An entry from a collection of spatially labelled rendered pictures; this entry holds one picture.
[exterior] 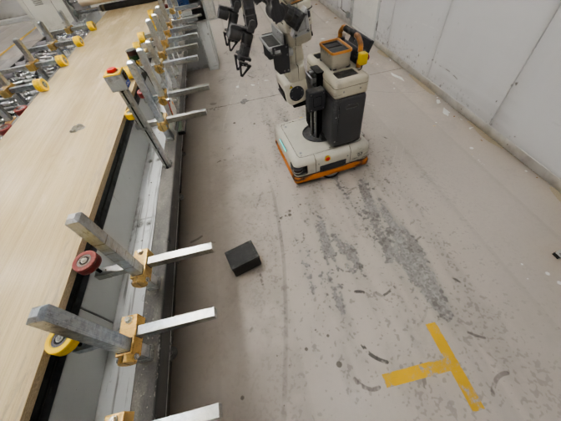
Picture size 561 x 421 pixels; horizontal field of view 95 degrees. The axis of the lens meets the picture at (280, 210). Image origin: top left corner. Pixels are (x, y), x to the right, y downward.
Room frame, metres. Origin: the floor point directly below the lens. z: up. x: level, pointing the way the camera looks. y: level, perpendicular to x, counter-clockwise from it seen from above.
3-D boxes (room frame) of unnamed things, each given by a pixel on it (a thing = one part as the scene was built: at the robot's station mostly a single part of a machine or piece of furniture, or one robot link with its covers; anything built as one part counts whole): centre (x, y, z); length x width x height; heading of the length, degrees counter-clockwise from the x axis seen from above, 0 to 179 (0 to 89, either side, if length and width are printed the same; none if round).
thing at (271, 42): (1.82, -0.16, 0.99); 0.28 x 0.16 x 0.22; 9
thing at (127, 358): (0.26, 0.52, 0.81); 0.14 x 0.06 x 0.05; 4
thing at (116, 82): (1.22, 0.59, 1.18); 0.07 x 0.07 x 0.08; 4
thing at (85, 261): (0.51, 0.69, 0.85); 0.08 x 0.08 x 0.11
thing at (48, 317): (0.23, 0.52, 0.91); 0.04 x 0.04 x 0.48; 4
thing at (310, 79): (1.78, -0.29, 0.68); 0.28 x 0.27 x 0.25; 9
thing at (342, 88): (1.88, -0.53, 0.59); 0.55 x 0.34 x 0.83; 9
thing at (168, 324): (0.28, 0.48, 0.81); 0.43 x 0.03 x 0.04; 94
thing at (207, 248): (0.53, 0.49, 0.80); 0.43 x 0.03 x 0.04; 94
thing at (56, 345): (0.26, 0.67, 0.85); 0.08 x 0.08 x 0.11
